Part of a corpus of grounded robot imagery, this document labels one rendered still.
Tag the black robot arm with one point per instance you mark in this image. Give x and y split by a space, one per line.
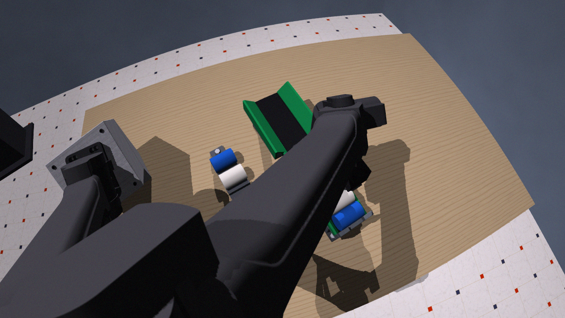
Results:
157 260

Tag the blue cylinder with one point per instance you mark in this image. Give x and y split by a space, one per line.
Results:
223 160
348 215

